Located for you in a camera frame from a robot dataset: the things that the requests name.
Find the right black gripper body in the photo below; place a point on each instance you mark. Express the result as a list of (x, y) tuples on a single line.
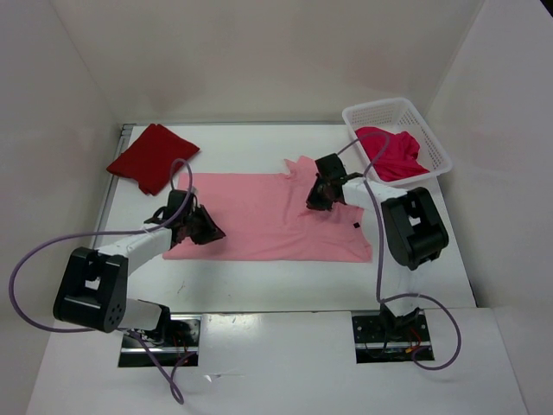
[(322, 191)]

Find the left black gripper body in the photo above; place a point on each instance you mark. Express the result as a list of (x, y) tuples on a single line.
[(198, 226)]

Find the dark red t-shirt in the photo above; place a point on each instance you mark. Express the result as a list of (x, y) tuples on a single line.
[(149, 159)]

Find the light pink t-shirt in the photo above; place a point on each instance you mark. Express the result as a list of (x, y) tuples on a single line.
[(265, 218)]

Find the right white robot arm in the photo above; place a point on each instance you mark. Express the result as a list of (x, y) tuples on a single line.
[(410, 229)]

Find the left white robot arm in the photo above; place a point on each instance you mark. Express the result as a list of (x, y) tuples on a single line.
[(93, 290)]

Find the magenta t-shirt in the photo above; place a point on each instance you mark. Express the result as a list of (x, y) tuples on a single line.
[(400, 158)]

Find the white plastic basket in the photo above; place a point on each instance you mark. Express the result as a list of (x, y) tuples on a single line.
[(397, 115)]

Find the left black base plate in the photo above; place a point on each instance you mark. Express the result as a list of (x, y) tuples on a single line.
[(178, 339)]

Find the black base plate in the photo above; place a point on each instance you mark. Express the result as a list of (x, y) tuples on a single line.
[(376, 343), (178, 339)]

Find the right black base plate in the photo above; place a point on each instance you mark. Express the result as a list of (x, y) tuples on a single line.
[(376, 343)]

